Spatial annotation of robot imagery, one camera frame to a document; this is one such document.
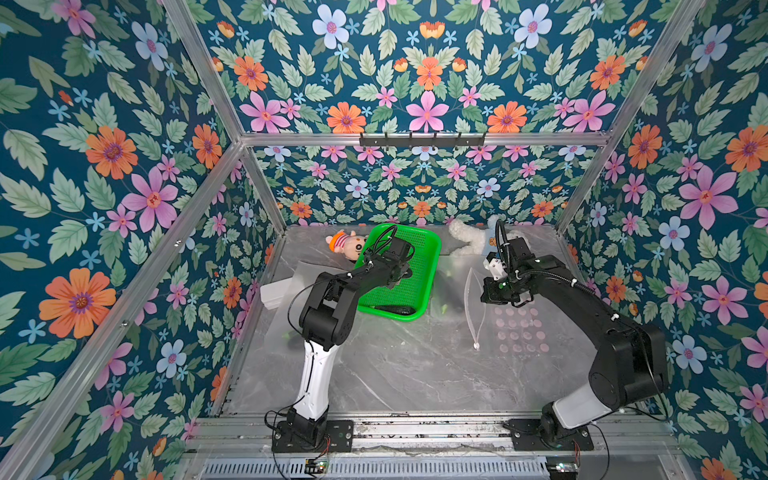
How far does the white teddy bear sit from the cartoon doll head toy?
330mm

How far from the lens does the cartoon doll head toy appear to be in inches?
41.7

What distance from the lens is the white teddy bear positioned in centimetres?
107
